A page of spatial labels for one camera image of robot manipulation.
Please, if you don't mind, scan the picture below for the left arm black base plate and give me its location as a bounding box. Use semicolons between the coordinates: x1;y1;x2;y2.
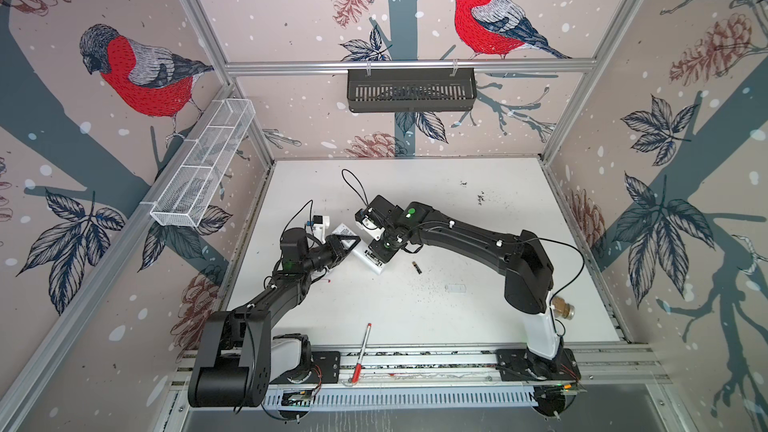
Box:
270;351;341;386

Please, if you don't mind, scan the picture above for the white wire mesh shelf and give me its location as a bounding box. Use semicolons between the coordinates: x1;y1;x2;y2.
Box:
150;98;255;227

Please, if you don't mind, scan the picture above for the right camera black cable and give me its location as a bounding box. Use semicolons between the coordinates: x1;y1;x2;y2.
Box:
341;168;370;208

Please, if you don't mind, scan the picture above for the camera black cable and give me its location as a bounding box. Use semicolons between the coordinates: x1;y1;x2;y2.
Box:
341;168;370;208
281;199;316;235

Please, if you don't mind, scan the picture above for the left camera black cable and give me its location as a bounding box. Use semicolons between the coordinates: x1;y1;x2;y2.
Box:
281;199;316;235

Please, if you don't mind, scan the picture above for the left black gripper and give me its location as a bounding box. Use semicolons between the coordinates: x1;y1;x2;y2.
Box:
301;235;359;274

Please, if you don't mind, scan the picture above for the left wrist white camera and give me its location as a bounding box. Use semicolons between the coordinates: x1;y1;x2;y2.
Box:
306;215;331;243

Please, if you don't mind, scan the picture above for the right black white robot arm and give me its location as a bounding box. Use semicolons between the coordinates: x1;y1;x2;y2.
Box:
355;195;563;372

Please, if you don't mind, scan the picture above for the white remote control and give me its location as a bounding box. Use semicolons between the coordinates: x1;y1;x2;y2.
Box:
333;224;384;275

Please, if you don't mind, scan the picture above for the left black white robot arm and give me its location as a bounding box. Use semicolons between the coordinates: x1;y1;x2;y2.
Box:
188;228;361;410

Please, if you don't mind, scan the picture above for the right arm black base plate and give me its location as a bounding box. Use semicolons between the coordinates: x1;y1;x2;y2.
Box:
495;347;581;382

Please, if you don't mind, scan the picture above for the black hanging basket shelf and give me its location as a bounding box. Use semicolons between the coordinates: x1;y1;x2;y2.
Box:
347;68;477;113

